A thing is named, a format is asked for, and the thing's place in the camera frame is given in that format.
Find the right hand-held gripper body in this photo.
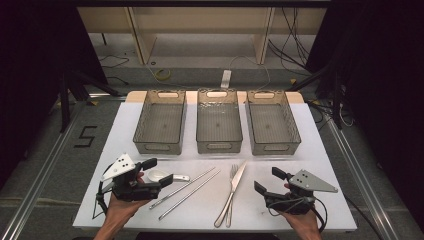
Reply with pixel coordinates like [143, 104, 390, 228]
[263, 169, 339, 216]

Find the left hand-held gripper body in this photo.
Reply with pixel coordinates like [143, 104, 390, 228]
[99, 153, 163, 203]

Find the white ceramic spoon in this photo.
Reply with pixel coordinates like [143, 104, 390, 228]
[146, 169, 191, 184]

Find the metal chopstick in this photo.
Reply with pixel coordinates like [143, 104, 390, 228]
[158, 169, 222, 221]
[148, 167, 217, 211]

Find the smoky clear plastic bin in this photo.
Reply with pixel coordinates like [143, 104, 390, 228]
[245, 89, 302, 157]
[132, 89, 188, 156]
[195, 87, 244, 155]

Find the person's left hand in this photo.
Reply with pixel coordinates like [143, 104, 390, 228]
[108, 171, 150, 223]

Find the person's right hand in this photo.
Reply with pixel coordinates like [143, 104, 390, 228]
[279, 181, 324, 240]

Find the white table cover sheet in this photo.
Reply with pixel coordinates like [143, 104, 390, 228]
[72, 101, 358, 233]

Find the yellow tape roll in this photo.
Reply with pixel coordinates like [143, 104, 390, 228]
[154, 68, 173, 82]

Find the black metal stand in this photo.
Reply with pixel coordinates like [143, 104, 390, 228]
[58, 66, 123, 134]
[286, 63, 344, 131]

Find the white power strip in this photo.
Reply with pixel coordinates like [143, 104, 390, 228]
[220, 69, 233, 90]

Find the black curtain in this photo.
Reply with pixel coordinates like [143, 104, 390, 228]
[0, 0, 108, 188]
[306, 0, 424, 231]

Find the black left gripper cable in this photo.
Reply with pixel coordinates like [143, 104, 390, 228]
[92, 181, 115, 220]

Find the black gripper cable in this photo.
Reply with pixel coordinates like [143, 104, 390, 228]
[92, 181, 115, 220]
[268, 195, 328, 234]

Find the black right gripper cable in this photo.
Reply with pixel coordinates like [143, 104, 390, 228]
[268, 195, 328, 234]

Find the aluminium floor rail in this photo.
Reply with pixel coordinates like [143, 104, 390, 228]
[0, 103, 84, 240]
[328, 116, 401, 240]

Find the white power cable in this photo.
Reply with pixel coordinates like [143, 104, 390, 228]
[229, 54, 272, 92]

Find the thin black floor cable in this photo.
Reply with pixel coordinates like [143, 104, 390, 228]
[99, 54, 130, 69]

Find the beige wooden desk frame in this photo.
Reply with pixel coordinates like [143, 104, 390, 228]
[77, 6, 328, 66]

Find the bundle of black cables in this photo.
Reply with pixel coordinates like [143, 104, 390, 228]
[268, 7, 313, 73]

